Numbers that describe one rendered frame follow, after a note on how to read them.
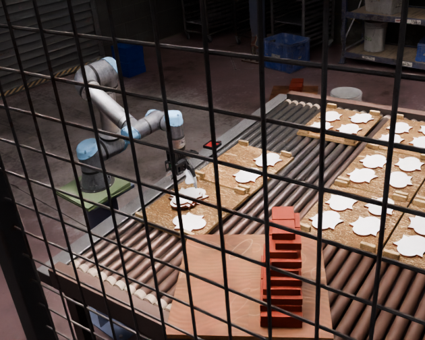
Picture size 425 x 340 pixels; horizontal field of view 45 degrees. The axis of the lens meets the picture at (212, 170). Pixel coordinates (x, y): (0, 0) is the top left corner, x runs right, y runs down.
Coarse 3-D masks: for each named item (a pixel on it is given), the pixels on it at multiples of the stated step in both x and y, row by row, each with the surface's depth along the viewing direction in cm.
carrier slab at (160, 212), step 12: (228, 192) 243; (156, 204) 239; (168, 204) 238; (228, 204) 234; (156, 216) 231; (168, 216) 230; (204, 216) 228; (216, 216) 227; (156, 228) 225; (204, 228) 220
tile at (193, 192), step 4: (188, 188) 242; (192, 188) 241; (196, 188) 241; (180, 192) 239; (184, 192) 239; (188, 192) 238; (192, 192) 238; (196, 192) 238; (172, 196) 237; (192, 196) 235; (196, 196) 235; (200, 196) 235; (172, 200) 234; (180, 200) 233; (184, 200) 233; (188, 200) 232; (180, 204) 231; (184, 204) 231
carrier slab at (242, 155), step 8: (232, 152) 278; (240, 152) 277; (248, 152) 277; (256, 152) 276; (272, 152) 275; (224, 160) 272; (232, 160) 271; (240, 160) 270; (248, 160) 269; (288, 160) 266; (208, 168) 265; (224, 168) 264; (232, 168) 263; (256, 168) 261; (272, 168) 260; (280, 168) 260; (208, 176) 258; (224, 176) 257; (224, 184) 250; (232, 184) 250; (248, 184) 248; (256, 184) 248; (248, 192) 242
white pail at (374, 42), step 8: (368, 24) 646; (376, 24) 641; (384, 24) 641; (368, 32) 651; (376, 32) 646; (384, 32) 648; (368, 40) 656; (376, 40) 651; (384, 40) 655; (368, 48) 660; (376, 48) 656; (384, 48) 662
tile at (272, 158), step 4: (260, 156) 270; (268, 156) 269; (272, 156) 269; (276, 156) 269; (256, 160) 267; (260, 160) 266; (268, 160) 266; (272, 160) 265; (276, 160) 265; (280, 160) 265; (256, 164) 263; (260, 164) 263; (268, 164) 262; (272, 164) 262
